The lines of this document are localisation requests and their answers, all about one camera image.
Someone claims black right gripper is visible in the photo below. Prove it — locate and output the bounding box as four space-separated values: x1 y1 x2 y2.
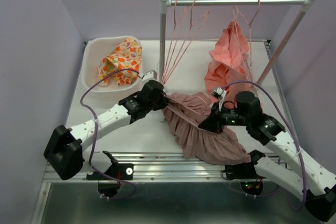
197 102 250 135

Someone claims dusty pink ruffled skirt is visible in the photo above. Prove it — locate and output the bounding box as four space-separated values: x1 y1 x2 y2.
162 90 252 166

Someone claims floral orange yellow skirt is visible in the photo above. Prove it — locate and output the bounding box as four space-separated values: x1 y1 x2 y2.
97 37 142 87

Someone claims coral pink skirt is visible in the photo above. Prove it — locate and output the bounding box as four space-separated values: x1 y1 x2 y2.
204 20 253 103

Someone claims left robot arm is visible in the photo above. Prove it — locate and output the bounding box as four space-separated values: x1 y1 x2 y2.
44 80 168 180

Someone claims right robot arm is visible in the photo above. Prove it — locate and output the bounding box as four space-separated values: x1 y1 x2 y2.
199 88 335 222

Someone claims white plastic basin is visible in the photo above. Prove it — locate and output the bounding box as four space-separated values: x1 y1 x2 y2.
81 36 142 100

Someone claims white clothes rack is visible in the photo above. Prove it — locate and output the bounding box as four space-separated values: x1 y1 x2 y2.
159 0 316 84

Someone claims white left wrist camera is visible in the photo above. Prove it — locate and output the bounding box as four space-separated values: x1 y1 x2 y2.
141 70 158 81

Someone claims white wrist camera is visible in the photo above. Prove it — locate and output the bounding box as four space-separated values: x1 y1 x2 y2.
211 87 226 101
141 70 158 81

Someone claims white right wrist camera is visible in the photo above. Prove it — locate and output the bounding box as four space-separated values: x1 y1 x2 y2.
211 87 226 101

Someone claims aluminium rail frame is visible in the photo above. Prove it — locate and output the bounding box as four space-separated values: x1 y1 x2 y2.
41 39 326 224

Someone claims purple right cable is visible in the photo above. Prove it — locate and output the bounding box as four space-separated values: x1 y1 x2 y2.
223 81 308 212

